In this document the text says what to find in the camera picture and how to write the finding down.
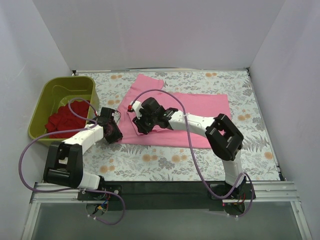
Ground green plastic bin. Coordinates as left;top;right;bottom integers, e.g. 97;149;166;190
28;76;100;139

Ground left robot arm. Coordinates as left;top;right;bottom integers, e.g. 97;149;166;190
43;107;123;200

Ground red t-shirt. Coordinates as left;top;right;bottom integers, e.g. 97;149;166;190
45;100;89;133

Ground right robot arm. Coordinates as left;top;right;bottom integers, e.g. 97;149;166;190
127;97;246;199

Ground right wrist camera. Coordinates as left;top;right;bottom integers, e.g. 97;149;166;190
127;100;143;119

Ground aluminium mounting rail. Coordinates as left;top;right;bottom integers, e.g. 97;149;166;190
31;181;300;203

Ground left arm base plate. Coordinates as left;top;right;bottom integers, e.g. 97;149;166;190
77;184;123;201

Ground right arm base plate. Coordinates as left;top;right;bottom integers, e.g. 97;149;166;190
209;182;256;201

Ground pink t-shirt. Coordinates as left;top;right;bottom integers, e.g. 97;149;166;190
117;74;231;149

